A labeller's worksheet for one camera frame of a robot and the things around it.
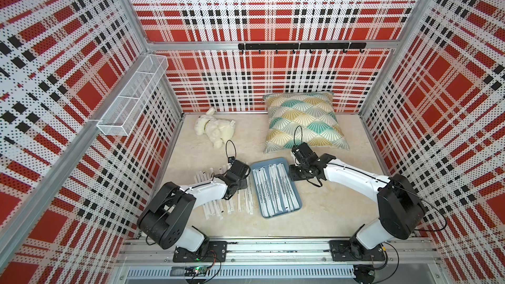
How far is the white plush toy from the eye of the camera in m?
1.03

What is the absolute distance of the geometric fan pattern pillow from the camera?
948 mm

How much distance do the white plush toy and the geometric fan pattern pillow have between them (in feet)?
0.77
